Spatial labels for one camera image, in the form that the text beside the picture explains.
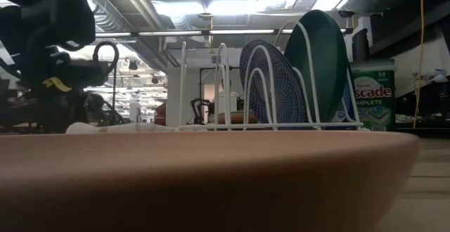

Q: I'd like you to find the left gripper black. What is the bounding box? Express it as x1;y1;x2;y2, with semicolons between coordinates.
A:
0;44;110;135

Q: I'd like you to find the black office chair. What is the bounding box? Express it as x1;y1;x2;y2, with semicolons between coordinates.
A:
190;97;216;125

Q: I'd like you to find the green Cascade detergent tub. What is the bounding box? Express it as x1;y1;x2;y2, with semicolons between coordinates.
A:
347;59;397;132

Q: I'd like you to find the brown plate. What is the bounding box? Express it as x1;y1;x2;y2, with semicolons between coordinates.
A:
214;110;260;125

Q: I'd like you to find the dark green plate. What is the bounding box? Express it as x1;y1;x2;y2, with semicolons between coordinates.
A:
283;9;349;124

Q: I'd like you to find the yellow cable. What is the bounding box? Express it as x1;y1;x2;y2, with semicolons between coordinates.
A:
412;0;425;129

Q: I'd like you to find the white striped cloth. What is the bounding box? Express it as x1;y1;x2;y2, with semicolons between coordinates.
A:
65;121;181;135

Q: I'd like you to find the white wire dish rack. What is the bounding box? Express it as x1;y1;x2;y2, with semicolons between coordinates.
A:
176;20;364;132

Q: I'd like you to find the pink plate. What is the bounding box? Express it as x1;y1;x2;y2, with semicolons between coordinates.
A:
0;129;421;232

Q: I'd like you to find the blue patterned plate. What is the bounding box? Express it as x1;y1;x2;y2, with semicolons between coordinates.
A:
238;39;307;124

